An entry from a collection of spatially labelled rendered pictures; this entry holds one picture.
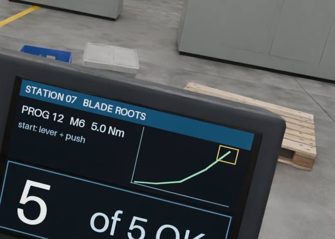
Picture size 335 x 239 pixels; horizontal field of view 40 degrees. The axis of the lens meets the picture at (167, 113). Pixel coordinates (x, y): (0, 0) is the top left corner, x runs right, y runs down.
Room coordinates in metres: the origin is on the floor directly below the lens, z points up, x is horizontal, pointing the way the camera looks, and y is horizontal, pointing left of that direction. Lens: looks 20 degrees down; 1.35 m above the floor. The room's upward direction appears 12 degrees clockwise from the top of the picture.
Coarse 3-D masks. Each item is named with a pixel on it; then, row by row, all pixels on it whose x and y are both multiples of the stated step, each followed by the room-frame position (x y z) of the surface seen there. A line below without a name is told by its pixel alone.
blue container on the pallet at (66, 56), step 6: (24, 48) 3.62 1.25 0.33; (30, 48) 3.63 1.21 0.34; (36, 48) 3.64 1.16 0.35; (42, 48) 3.65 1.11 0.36; (48, 48) 3.66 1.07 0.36; (36, 54) 3.64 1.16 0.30; (42, 54) 3.66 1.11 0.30; (48, 54) 3.66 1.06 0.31; (54, 54) 3.67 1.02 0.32; (60, 54) 3.68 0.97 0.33; (66, 54) 3.69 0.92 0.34; (60, 60) 3.68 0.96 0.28; (66, 60) 3.69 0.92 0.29
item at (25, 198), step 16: (16, 176) 0.28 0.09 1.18; (32, 176) 0.28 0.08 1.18; (48, 176) 0.28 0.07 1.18; (64, 176) 0.27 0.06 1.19; (0, 192) 0.27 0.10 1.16; (16, 192) 0.27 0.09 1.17; (32, 192) 0.27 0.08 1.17; (48, 192) 0.27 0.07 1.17; (64, 192) 0.27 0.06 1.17; (0, 208) 0.27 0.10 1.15; (16, 208) 0.27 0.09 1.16; (32, 208) 0.27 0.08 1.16; (48, 208) 0.27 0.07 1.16; (64, 208) 0.27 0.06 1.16; (0, 224) 0.27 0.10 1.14; (16, 224) 0.27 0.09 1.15; (32, 224) 0.27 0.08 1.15; (48, 224) 0.27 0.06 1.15; (64, 224) 0.27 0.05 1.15
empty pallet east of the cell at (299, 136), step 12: (192, 84) 4.26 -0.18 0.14; (216, 96) 4.03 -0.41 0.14; (228, 96) 4.10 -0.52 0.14; (240, 96) 4.19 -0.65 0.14; (276, 108) 4.04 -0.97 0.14; (288, 108) 4.12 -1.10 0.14; (288, 120) 3.75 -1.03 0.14; (300, 120) 3.83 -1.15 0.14; (312, 120) 3.89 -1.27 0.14; (288, 132) 3.44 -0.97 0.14; (300, 132) 3.50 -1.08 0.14; (312, 132) 3.56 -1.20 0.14; (288, 144) 3.18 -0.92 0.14; (300, 144) 3.23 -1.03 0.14; (312, 144) 3.28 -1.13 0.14; (300, 156) 3.12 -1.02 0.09; (312, 156) 3.10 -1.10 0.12; (300, 168) 3.11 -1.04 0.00
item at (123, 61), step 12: (96, 48) 3.57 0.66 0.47; (108, 48) 3.65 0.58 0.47; (120, 48) 3.72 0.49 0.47; (84, 60) 3.15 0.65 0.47; (96, 60) 3.20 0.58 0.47; (108, 60) 3.28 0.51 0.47; (120, 60) 3.35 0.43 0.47; (132, 60) 3.42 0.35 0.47; (120, 72) 3.19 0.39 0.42; (132, 72) 3.20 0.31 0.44
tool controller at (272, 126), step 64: (0, 64) 0.30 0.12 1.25; (64, 64) 0.33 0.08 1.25; (0, 128) 0.29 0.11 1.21; (64, 128) 0.28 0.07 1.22; (128, 128) 0.28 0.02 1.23; (192, 128) 0.28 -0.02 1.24; (256, 128) 0.28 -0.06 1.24; (128, 192) 0.27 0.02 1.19; (192, 192) 0.27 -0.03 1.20; (256, 192) 0.27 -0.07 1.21
